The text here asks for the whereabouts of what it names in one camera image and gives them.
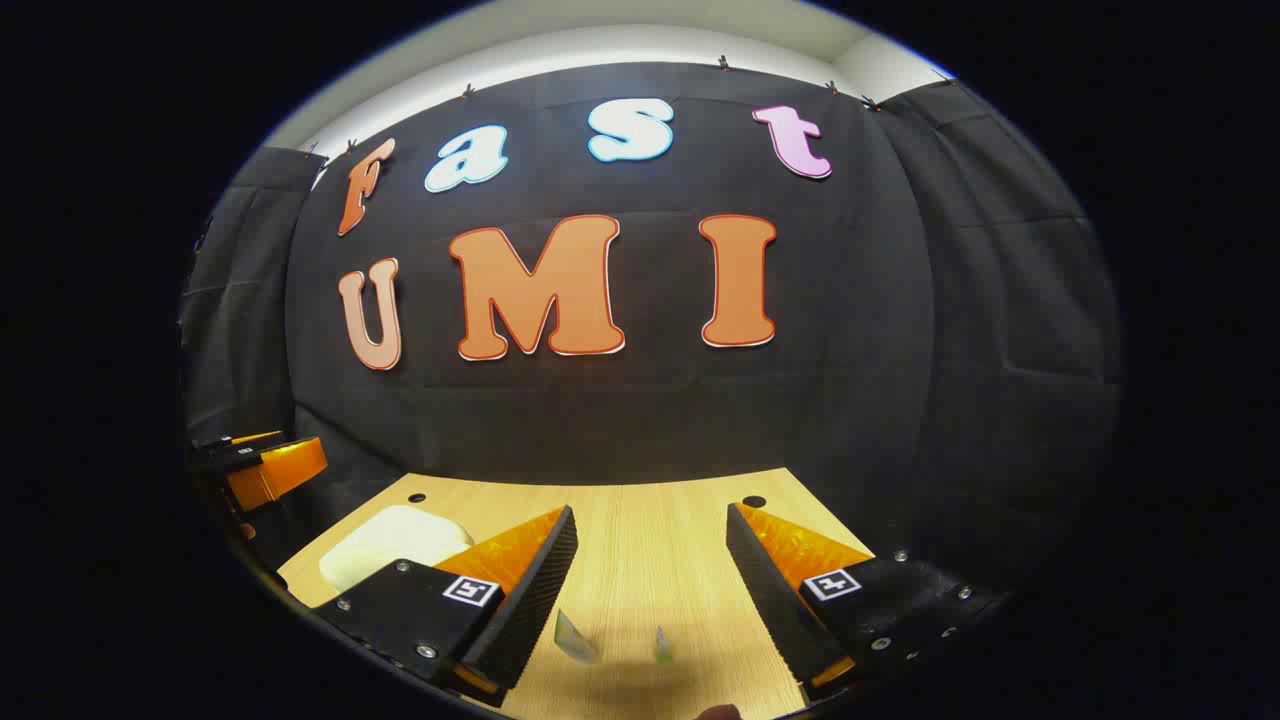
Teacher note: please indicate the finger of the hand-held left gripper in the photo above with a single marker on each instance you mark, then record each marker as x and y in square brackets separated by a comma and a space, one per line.
[260, 437]
[280, 472]

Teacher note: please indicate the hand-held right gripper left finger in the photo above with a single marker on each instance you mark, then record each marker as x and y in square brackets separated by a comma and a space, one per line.
[530, 600]

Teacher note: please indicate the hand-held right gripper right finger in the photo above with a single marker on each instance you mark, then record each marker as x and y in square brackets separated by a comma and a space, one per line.
[770, 590]

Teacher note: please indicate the large green labelled tube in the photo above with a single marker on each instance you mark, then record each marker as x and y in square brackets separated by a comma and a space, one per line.
[575, 638]

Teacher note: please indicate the small white green tube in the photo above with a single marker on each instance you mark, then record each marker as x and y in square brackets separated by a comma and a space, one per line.
[663, 645]

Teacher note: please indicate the pale yellow small suitcase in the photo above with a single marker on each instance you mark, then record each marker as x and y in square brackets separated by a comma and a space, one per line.
[385, 545]

